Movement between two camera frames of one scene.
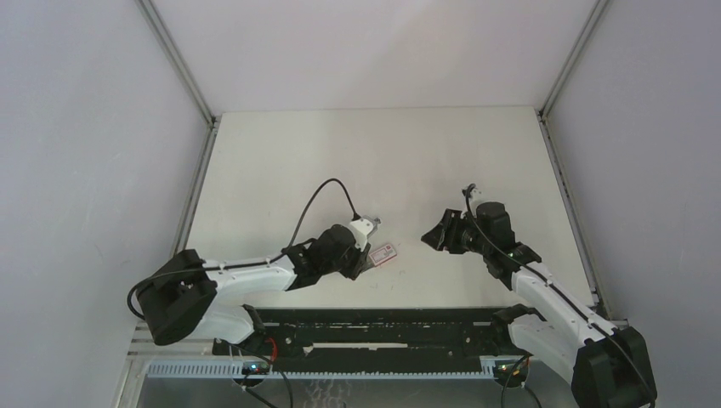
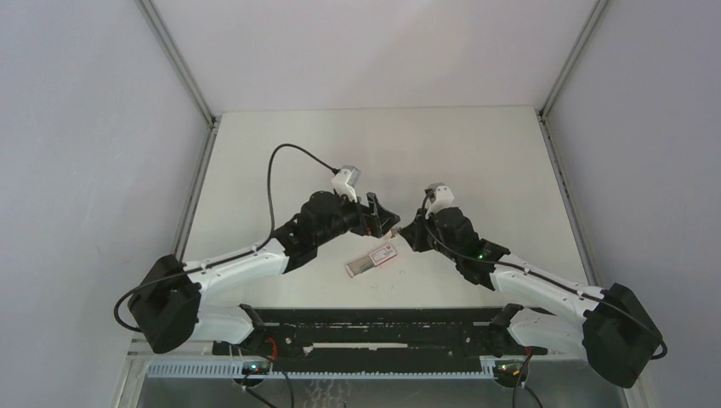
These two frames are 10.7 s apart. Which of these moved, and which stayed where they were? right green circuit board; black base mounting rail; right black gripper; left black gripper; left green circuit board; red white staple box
Moved: right black gripper; left black gripper
Stayed: black base mounting rail; right green circuit board; red white staple box; left green circuit board
